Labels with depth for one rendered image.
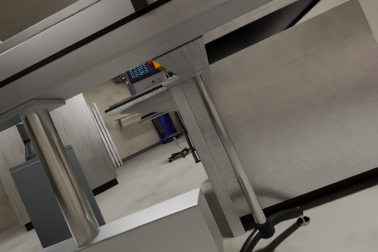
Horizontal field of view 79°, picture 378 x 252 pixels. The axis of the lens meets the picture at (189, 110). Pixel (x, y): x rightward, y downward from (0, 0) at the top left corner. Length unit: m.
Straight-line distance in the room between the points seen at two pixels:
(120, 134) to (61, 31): 7.89
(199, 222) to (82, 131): 4.17
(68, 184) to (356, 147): 1.24
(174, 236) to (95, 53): 0.35
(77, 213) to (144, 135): 7.97
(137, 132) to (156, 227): 8.00
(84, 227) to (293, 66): 1.09
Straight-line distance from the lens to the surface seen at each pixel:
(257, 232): 1.12
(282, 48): 1.26
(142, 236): 0.49
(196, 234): 0.46
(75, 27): 0.46
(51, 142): 0.54
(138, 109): 1.37
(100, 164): 4.53
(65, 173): 0.54
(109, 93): 8.53
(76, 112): 4.59
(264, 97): 1.22
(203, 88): 0.98
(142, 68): 2.34
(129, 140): 8.35
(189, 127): 1.21
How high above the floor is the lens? 0.71
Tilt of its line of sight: level
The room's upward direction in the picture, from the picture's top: 24 degrees counter-clockwise
